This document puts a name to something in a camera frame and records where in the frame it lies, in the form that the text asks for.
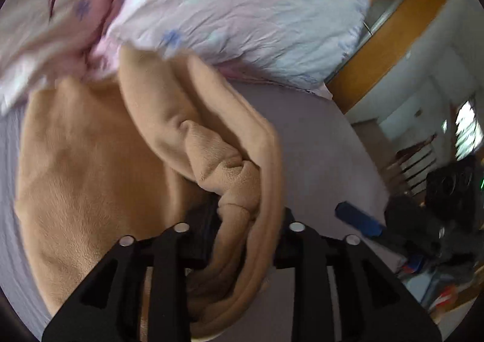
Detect wooden headboard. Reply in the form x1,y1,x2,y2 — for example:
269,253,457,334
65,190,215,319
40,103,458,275
326,0,454,114

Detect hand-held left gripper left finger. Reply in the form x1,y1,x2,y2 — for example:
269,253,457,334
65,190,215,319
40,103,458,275
41,203,222,342

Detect lavender bed sheet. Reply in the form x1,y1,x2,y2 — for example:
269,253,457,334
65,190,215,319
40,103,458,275
0,76,411,342

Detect pink floral pillow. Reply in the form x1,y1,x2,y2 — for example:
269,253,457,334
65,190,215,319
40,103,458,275
0,0,373,116

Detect dark wooden chair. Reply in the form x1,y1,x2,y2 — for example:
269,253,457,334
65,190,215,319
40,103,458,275
386,137,435,199

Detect tan fleece garment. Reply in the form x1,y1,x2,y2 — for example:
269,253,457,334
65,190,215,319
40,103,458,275
14,45,285,342

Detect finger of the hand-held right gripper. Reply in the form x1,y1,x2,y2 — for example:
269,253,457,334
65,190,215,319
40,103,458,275
335,201,387,240

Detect window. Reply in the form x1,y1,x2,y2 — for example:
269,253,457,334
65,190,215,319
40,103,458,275
454,99,481,162

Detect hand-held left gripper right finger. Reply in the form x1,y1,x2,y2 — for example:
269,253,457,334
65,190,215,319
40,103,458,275
273,207,442,342

